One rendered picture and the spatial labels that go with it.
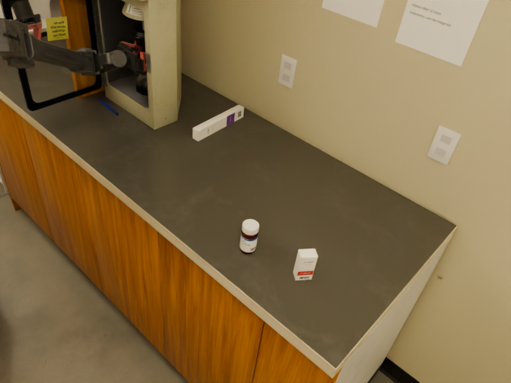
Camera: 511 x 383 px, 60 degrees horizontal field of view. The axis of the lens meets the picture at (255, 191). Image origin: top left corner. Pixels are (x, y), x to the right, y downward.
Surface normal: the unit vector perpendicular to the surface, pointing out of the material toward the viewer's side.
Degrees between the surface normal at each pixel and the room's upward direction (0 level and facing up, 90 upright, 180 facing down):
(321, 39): 90
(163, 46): 90
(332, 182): 0
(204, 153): 0
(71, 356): 0
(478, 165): 90
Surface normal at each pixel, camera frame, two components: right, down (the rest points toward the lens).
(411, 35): -0.67, 0.42
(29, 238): 0.11, -0.76
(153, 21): 0.73, 0.49
